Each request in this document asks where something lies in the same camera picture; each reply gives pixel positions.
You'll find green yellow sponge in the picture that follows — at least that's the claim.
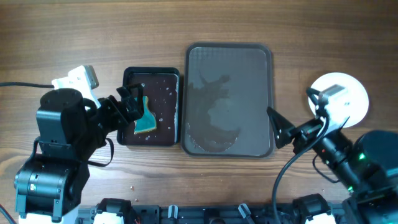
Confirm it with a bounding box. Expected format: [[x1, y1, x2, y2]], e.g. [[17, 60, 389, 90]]
[[134, 96, 157, 134]]

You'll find black water basin tray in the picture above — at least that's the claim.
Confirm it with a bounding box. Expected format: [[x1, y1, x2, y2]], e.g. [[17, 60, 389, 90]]
[[117, 67, 180, 146]]

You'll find white plate top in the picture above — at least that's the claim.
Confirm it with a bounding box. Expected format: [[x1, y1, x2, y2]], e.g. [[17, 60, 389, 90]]
[[311, 72, 369, 128]]

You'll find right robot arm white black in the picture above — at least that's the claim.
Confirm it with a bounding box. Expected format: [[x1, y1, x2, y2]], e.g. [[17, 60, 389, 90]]
[[267, 85, 397, 223]]

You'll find large brown serving tray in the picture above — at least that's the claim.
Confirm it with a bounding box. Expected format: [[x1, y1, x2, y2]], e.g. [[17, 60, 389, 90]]
[[180, 42, 275, 159]]

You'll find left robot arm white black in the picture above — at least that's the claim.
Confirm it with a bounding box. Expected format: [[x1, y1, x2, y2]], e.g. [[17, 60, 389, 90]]
[[14, 84, 144, 223]]

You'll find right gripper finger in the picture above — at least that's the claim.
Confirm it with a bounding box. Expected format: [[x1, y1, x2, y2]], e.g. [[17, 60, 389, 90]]
[[306, 87, 320, 106], [267, 107, 295, 149]]

